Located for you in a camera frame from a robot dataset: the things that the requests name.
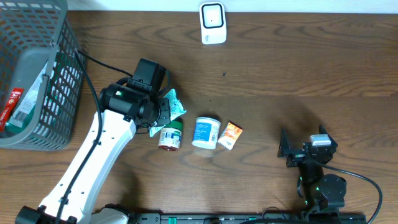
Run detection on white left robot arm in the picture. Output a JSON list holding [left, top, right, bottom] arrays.
[[16, 83, 170, 223]]

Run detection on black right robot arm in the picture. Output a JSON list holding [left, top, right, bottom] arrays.
[[277, 125, 347, 212]]

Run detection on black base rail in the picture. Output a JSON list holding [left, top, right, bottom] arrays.
[[93, 212, 368, 224]]

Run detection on red stick sachet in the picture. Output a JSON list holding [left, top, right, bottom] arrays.
[[1, 88, 24, 132]]

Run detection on white blue-label tub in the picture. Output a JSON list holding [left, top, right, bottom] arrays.
[[192, 117, 221, 150]]

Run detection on light green crinkled pouch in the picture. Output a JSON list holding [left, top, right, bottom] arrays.
[[149, 89, 187, 137]]

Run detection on green-lid jar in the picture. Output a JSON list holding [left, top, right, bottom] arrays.
[[158, 121, 183, 151]]

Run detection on orange snack packet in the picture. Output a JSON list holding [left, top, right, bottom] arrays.
[[217, 122, 243, 151]]

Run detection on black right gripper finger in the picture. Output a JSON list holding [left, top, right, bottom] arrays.
[[277, 128, 291, 157], [318, 124, 331, 139]]

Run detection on white barcode scanner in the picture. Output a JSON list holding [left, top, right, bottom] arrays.
[[199, 2, 227, 45]]

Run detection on green 3M package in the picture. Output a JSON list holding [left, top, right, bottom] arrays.
[[5, 63, 48, 134]]

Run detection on grey plastic mesh basket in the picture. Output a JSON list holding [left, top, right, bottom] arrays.
[[1, 0, 85, 151]]

